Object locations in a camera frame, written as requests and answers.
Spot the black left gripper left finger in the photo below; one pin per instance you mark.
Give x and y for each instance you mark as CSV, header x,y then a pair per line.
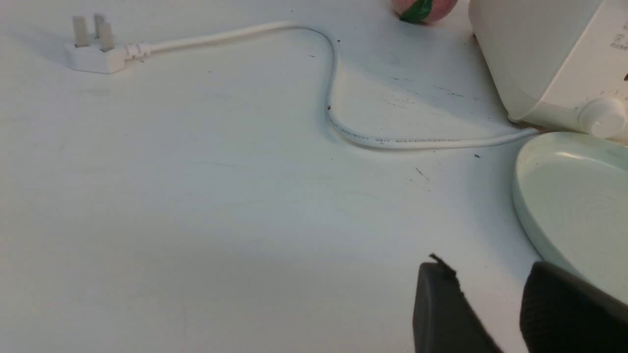
x,y
443,319

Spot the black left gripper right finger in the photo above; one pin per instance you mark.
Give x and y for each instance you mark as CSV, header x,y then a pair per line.
x,y
562,313

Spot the white toaster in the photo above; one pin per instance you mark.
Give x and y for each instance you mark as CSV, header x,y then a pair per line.
x,y
558,64

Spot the pale green round plate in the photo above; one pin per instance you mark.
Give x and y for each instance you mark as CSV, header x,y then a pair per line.
x,y
570,193

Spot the pink toy peach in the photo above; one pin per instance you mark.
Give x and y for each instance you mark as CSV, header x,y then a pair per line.
x,y
422,11

